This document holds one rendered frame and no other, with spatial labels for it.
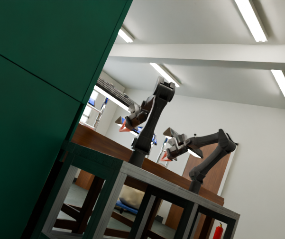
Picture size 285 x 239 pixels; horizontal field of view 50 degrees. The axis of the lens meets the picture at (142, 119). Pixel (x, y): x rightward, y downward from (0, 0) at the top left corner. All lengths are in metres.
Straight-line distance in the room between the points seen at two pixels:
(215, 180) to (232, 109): 1.61
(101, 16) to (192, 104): 6.26
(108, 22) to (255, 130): 5.54
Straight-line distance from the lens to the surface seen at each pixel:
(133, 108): 1.77
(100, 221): 1.07
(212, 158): 1.88
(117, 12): 1.46
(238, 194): 6.42
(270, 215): 6.21
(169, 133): 2.44
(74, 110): 1.32
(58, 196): 1.25
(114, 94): 1.92
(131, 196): 4.91
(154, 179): 1.21
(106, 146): 1.53
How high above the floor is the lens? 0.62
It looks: 11 degrees up
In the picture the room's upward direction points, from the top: 22 degrees clockwise
